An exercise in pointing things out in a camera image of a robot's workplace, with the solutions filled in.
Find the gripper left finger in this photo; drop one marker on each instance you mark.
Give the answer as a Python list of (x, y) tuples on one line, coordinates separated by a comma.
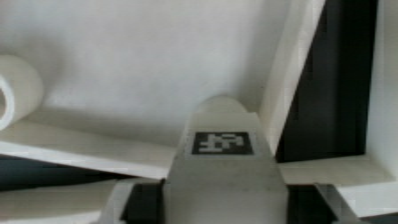
[(136, 203)]

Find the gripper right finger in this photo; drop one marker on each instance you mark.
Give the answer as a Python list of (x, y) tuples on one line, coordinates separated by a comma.
[(317, 205)]

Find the white square tabletop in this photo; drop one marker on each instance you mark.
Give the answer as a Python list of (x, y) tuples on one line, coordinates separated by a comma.
[(138, 57)]

